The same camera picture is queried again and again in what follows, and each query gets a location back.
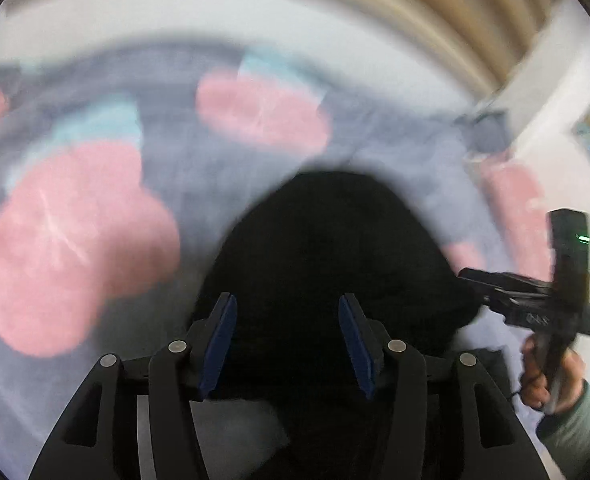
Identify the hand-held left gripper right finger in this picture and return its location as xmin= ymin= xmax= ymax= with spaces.
xmin=338 ymin=292 xmax=547 ymax=480

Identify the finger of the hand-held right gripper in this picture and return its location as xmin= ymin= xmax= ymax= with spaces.
xmin=457 ymin=267 xmax=556 ymax=307

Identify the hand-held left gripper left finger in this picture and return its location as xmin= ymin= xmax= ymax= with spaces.
xmin=29 ymin=292 xmax=239 ymax=480

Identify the black garment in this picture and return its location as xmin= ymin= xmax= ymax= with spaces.
xmin=192 ymin=170 xmax=508 ymax=480

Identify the person's right forearm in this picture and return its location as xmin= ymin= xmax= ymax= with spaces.
xmin=535 ymin=379 xmax=590 ymax=478

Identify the person's right hand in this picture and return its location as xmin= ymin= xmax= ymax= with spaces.
xmin=519 ymin=334 xmax=587 ymax=415

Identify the dark grey cushion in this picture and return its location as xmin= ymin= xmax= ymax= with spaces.
xmin=468 ymin=110 xmax=510 ymax=157

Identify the grey blanket with pink print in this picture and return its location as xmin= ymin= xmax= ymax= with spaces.
xmin=0 ymin=42 xmax=558 ymax=480

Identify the beige curtain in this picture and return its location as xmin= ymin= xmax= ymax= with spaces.
xmin=320 ymin=0 xmax=571 ymax=98

